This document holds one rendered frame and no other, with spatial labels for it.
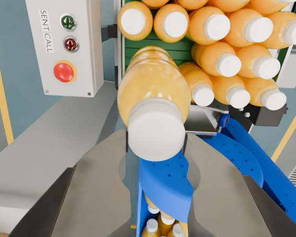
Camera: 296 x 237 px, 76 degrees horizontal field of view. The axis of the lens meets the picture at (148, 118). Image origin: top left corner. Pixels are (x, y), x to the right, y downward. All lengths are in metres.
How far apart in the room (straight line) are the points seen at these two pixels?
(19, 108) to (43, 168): 1.27
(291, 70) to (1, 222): 0.93
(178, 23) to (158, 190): 0.31
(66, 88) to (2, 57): 1.45
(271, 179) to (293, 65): 0.56
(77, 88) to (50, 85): 0.05
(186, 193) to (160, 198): 0.06
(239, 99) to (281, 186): 0.72
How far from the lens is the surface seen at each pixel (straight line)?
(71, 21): 0.37
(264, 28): 0.41
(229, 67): 0.39
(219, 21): 0.37
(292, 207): 1.02
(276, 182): 1.10
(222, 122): 0.58
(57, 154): 0.76
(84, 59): 0.39
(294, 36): 0.43
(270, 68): 0.43
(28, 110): 1.91
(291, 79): 0.77
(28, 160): 0.75
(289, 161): 2.35
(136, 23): 0.36
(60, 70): 0.39
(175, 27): 0.36
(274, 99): 0.46
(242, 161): 0.50
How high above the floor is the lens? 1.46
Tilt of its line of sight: 63 degrees down
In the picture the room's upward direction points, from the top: 179 degrees counter-clockwise
